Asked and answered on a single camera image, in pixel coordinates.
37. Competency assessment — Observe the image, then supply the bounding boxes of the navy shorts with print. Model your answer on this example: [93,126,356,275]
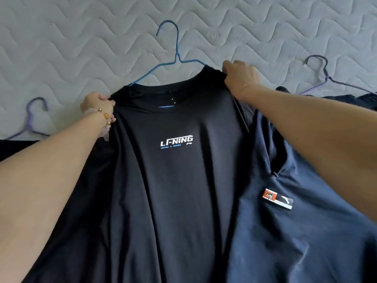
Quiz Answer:
[227,86,377,283]

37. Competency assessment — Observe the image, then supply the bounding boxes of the blue wire hanger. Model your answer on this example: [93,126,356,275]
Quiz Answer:
[129,20,208,87]

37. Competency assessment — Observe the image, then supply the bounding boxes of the black Li-Ning t-shirt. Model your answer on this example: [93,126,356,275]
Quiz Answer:
[22,64,257,283]

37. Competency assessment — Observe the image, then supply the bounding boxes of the person's right forearm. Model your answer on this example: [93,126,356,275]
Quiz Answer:
[240,84,377,223]

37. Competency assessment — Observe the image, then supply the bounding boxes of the grey quilted mattress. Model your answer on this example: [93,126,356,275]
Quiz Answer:
[0,0,377,142]

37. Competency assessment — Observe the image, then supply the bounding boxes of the black shorts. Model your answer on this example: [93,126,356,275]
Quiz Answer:
[0,139,40,162]

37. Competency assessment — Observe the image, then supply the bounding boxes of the person's left hand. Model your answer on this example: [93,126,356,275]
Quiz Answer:
[80,91,116,114]

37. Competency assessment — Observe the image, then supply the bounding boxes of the person's right hand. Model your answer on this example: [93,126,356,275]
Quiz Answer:
[221,59,261,102]

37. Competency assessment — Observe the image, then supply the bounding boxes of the dark purple wire hanger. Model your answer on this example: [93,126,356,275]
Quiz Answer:
[299,55,377,96]

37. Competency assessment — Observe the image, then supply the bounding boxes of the person's left forearm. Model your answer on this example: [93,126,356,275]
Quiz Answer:
[0,113,111,283]

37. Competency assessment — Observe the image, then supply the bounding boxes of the pale lilac wire hanger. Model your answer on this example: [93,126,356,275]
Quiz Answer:
[5,97,51,141]

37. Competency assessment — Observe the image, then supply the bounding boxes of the pink bead bracelet gold charms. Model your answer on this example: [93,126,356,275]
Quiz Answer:
[83,107,117,142]

